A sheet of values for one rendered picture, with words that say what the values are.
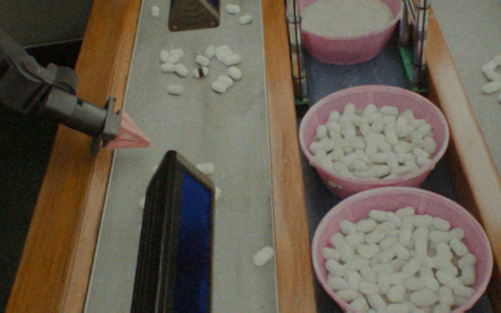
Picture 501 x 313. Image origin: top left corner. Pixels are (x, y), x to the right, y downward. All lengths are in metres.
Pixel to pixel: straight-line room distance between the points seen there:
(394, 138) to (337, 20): 0.44
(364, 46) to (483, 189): 0.51
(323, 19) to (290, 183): 0.57
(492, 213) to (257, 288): 0.39
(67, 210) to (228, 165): 0.30
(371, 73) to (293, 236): 0.57
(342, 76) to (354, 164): 0.36
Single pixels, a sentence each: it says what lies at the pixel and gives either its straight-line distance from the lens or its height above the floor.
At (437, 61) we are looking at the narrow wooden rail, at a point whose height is 0.76.
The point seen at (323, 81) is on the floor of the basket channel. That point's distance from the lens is 1.56.
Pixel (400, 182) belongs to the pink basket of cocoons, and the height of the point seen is 0.75.
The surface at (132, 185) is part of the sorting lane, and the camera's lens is 1.29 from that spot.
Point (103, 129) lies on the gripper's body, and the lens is 1.24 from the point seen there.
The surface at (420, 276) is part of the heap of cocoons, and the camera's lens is 1.10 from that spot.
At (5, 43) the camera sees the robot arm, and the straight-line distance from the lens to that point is 1.28.
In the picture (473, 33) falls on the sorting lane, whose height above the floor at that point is 0.74.
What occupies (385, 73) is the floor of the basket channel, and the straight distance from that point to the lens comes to 1.58.
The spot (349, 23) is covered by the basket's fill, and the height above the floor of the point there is 0.73.
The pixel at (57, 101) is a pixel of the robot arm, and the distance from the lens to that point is 1.26.
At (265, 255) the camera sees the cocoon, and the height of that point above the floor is 0.76.
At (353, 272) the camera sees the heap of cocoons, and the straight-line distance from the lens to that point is 1.09.
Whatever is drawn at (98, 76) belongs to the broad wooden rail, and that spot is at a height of 0.76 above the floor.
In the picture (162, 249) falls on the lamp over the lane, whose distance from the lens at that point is 0.67.
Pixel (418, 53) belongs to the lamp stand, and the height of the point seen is 0.80.
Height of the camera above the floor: 1.61
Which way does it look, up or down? 43 degrees down
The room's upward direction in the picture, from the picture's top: 9 degrees counter-clockwise
